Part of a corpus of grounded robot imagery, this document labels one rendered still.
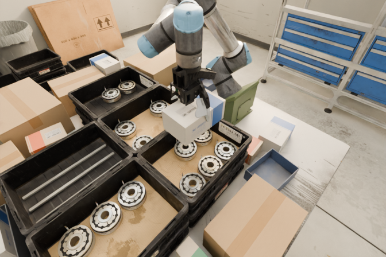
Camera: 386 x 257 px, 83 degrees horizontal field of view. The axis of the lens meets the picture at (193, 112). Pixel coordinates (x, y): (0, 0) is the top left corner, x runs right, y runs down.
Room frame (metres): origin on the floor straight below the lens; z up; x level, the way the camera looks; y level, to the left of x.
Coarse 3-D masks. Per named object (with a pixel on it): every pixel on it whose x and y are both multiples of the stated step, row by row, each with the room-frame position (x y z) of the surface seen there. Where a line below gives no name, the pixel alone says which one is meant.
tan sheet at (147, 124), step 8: (168, 104) 0.95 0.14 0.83; (144, 112) 0.88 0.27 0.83; (136, 120) 0.82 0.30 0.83; (144, 120) 0.82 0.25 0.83; (152, 120) 0.82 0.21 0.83; (160, 120) 0.82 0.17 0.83; (144, 128) 0.76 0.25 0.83; (152, 128) 0.76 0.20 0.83; (160, 128) 0.76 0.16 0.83; (152, 136) 0.71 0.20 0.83; (128, 144) 0.66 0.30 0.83
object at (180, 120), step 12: (216, 96) 0.63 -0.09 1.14; (168, 108) 0.56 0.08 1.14; (180, 108) 0.56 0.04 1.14; (192, 108) 0.56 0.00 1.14; (216, 108) 0.57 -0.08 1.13; (168, 120) 0.53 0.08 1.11; (180, 120) 0.50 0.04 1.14; (192, 120) 0.50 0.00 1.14; (204, 120) 0.53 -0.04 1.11; (216, 120) 0.58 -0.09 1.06; (168, 132) 0.53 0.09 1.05; (180, 132) 0.49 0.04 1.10; (192, 132) 0.49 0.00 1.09
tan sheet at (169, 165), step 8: (216, 136) 0.71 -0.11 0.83; (216, 144) 0.66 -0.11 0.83; (168, 152) 0.61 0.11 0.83; (200, 152) 0.61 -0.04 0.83; (208, 152) 0.61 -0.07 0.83; (160, 160) 0.57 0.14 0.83; (168, 160) 0.57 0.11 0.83; (176, 160) 0.57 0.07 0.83; (192, 160) 0.57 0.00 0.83; (160, 168) 0.53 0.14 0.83; (168, 168) 0.53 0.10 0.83; (176, 168) 0.53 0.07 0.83; (184, 168) 0.53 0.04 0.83; (192, 168) 0.53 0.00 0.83; (168, 176) 0.49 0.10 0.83; (176, 176) 0.49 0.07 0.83; (176, 184) 0.45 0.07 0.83
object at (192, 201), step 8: (224, 120) 0.71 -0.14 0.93; (240, 128) 0.66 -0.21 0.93; (160, 136) 0.62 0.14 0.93; (248, 136) 0.62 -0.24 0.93; (152, 144) 0.58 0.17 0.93; (248, 144) 0.58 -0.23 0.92; (144, 152) 0.54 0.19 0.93; (240, 152) 0.54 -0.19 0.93; (144, 160) 0.50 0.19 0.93; (232, 160) 0.50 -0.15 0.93; (152, 168) 0.46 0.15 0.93; (224, 168) 0.46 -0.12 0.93; (160, 176) 0.43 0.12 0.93; (216, 176) 0.43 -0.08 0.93; (168, 184) 0.39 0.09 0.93; (208, 184) 0.39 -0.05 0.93; (176, 192) 0.37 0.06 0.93; (200, 192) 0.36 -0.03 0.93; (192, 200) 0.34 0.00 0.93
